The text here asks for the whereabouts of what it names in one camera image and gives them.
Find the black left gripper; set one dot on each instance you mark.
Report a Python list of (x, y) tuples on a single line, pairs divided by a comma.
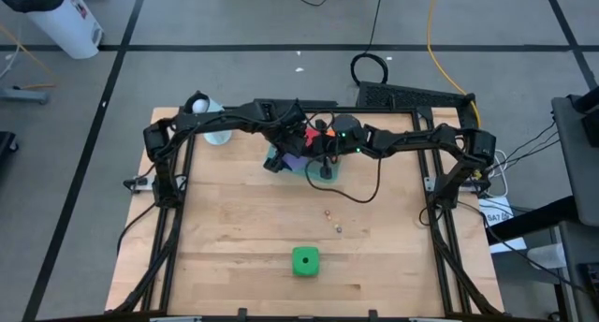
[(292, 137)]

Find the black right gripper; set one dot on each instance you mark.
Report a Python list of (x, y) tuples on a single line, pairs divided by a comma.
[(341, 135)]

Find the white cylindrical lamp on stand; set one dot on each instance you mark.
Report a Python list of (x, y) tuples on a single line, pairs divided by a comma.
[(200, 106)]

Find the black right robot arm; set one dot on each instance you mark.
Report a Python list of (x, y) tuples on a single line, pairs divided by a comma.
[(421, 137)]

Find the teal translucent plastic bin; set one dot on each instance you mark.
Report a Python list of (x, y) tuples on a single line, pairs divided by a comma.
[(299, 173)]

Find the red foam die black pips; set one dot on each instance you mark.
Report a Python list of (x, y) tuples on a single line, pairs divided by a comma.
[(312, 137)]

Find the black computer case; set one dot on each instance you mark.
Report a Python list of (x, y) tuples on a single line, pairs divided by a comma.
[(412, 96)]

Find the purple foam die black pips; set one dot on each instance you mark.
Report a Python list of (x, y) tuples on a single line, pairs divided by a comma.
[(295, 163)]

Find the white trash can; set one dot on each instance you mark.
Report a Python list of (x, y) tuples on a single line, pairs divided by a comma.
[(51, 18)]

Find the dark grey desk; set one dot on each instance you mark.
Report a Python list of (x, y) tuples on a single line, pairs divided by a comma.
[(578, 163)]

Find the grey floor stand base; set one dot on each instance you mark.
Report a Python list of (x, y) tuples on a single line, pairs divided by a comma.
[(23, 96)]

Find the green foam die black pips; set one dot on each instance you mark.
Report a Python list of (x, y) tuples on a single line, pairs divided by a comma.
[(305, 266)]

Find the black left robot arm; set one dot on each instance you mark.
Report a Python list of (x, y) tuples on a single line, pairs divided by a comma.
[(210, 121)]

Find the orange foam die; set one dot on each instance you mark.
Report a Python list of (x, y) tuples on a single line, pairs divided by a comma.
[(331, 133)]

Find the white paper label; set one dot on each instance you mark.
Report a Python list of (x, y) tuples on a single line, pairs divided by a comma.
[(503, 216)]

